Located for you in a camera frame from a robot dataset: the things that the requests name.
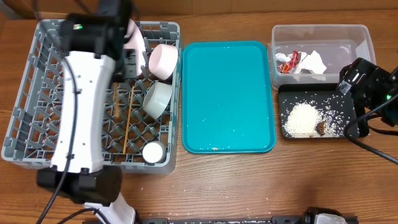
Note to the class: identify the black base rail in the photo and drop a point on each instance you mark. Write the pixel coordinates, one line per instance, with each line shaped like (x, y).
(294, 219)

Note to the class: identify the brown food scrap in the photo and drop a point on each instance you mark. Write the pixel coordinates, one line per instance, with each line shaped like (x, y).
(321, 128)

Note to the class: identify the black waste tray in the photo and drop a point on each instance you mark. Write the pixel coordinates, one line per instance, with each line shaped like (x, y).
(320, 109)

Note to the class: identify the red snack wrapper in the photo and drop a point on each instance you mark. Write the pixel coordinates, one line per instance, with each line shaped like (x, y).
(288, 62)

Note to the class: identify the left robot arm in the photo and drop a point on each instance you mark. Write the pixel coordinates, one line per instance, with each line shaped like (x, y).
(77, 170)

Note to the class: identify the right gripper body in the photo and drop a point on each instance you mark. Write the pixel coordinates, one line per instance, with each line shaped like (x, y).
(375, 88)

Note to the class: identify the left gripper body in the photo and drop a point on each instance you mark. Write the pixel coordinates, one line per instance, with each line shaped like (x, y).
(130, 66)

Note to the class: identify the white rice pile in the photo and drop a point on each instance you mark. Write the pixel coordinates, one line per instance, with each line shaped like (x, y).
(303, 119)

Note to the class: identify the large white plate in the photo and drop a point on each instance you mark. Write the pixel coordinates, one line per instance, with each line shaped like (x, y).
(135, 42)

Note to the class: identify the clear plastic bin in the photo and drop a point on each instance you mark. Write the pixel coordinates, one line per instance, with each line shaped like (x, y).
(337, 44)

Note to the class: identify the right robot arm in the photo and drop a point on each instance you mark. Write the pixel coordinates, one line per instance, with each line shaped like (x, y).
(387, 110)

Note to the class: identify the wooden chopstick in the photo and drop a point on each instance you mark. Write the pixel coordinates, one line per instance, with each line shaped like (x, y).
(128, 120)
(116, 100)

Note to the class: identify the teal serving tray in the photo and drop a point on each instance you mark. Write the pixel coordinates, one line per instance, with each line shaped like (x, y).
(227, 102)

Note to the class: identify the small white plate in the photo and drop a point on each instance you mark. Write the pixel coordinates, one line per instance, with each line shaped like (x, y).
(163, 61)

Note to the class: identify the grey bowl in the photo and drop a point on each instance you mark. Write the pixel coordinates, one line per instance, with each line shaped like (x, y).
(157, 99)

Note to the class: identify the white napkin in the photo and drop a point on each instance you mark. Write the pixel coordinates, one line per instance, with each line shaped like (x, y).
(310, 62)

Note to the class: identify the grey plastic dish rack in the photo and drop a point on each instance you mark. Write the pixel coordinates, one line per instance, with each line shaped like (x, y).
(33, 129)

